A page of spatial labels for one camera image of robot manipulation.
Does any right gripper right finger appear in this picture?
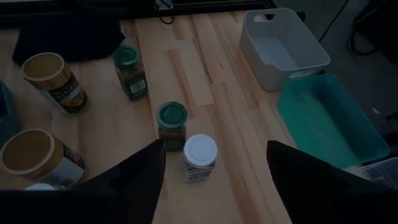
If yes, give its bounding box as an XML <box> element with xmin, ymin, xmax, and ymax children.
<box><xmin>266</xmin><ymin>139</ymin><xmax>394</xmax><ymax>224</ymax></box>

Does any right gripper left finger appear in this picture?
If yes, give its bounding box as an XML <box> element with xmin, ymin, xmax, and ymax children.
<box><xmin>77</xmin><ymin>139</ymin><xmax>167</xmax><ymax>224</ymax></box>

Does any green-lid spice jar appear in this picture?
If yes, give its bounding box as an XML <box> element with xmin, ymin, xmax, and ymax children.
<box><xmin>112</xmin><ymin>45</ymin><xmax>149</xmax><ymax>103</ymax></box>
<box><xmin>155</xmin><ymin>100</ymin><xmax>188</xmax><ymax>153</ymax></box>

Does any tan-lid furikake jar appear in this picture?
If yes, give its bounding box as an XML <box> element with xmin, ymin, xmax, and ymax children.
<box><xmin>0</xmin><ymin>128</ymin><xmax>87</xmax><ymax>190</ymax></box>
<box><xmin>21</xmin><ymin>52</ymin><xmax>90</xmax><ymax>118</ymax></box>

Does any teal plastic bin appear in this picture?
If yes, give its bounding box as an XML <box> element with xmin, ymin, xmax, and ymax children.
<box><xmin>275</xmin><ymin>73</ymin><xmax>391</xmax><ymax>169</ymax></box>

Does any clear plastic bin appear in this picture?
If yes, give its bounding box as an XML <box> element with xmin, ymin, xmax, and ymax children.
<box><xmin>341</xmin><ymin>156</ymin><xmax>398</xmax><ymax>191</ymax></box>

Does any white plastic bin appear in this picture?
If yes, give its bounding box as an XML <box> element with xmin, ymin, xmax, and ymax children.
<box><xmin>238</xmin><ymin>7</ymin><xmax>331</xmax><ymax>93</ymax></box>

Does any black floor cable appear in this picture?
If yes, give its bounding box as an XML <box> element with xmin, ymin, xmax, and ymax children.
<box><xmin>346</xmin><ymin>6</ymin><xmax>398</xmax><ymax>57</ymax></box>

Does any black looped cable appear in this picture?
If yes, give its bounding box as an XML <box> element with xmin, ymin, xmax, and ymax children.
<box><xmin>154</xmin><ymin>0</ymin><xmax>175</xmax><ymax>25</ymax></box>

